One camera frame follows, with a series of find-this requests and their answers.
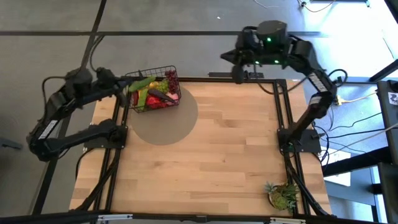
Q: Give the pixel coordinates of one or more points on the purple grape bunch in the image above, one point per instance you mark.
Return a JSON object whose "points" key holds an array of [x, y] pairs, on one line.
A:
{"points": [[172, 81]]}

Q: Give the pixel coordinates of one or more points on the purple eggplant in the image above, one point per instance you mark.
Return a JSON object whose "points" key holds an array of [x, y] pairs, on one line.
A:
{"points": [[160, 95]]}

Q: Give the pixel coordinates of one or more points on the white power strip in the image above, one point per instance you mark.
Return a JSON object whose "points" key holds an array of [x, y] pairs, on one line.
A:
{"points": [[338, 100]]}

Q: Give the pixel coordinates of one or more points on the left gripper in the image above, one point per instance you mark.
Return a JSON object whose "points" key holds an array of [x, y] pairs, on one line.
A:
{"points": [[109, 81]]}

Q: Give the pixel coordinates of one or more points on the green cucumber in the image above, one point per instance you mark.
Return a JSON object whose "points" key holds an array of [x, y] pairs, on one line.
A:
{"points": [[141, 84]]}

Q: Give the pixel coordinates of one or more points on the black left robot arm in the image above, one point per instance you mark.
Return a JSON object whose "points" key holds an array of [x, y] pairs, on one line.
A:
{"points": [[62, 118]]}

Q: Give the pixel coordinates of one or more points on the dark equipment cart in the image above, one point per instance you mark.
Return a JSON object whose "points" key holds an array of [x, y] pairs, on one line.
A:
{"points": [[385, 124]]}

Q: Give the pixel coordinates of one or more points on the round grey mat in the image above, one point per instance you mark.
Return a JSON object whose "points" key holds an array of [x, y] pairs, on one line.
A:
{"points": [[168, 124]]}

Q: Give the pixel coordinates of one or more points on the pink peach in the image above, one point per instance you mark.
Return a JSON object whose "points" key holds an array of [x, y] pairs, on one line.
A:
{"points": [[174, 97]]}

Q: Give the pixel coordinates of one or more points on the red apple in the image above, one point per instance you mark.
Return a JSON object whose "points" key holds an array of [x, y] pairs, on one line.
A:
{"points": [[154, 101]]}

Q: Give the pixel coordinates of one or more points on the black flat metal bar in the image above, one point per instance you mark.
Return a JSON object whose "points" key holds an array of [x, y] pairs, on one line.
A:
{"points": [[224, 75]]}

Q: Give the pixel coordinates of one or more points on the grey floor object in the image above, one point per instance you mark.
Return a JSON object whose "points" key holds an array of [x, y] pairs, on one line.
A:
{"points": [[9, 144]]}

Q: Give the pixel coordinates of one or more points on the green grape bunch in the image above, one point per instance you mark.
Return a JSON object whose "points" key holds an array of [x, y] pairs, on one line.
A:
{"points": [[162, 85]]}

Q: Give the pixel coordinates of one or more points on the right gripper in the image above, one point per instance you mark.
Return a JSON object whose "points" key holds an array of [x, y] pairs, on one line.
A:
{"points": [[241, 57]]}

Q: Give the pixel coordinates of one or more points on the potted succulent plant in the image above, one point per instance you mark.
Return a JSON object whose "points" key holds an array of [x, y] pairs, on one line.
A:
{"points": [[281, 197]]}

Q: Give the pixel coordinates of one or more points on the black diagonal beam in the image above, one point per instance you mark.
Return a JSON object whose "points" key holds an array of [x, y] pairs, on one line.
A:
{"points": [[357, 161]]}

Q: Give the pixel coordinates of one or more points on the dark red green-tipped chili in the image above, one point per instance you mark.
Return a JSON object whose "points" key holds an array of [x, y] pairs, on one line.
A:
{"points": [[135, 99]]}

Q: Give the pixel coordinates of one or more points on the silver aluminium bracket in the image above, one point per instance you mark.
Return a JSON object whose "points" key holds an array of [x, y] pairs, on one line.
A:
{"points": [[287, 221], [115, 217]]}

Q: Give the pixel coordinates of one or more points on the black T-shaped floor stand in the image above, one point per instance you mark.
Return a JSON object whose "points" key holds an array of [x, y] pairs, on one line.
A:
{"points": [[357, 79]]}

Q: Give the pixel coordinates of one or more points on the black aluminium table frame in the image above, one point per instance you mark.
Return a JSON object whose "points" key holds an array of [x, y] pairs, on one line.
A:
{"points": [[217, 80]]}

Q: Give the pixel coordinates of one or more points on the green pea pod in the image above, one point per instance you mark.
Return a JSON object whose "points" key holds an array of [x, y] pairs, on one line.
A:
{"points": [[142, 99]]}

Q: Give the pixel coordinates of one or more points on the table-level camera box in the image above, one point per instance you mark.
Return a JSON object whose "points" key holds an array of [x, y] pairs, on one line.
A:
{"points": [[201, 219]]}

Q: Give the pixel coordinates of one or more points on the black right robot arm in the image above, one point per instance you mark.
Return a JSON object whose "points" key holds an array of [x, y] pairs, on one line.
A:
{"points": [[298, 62]]}

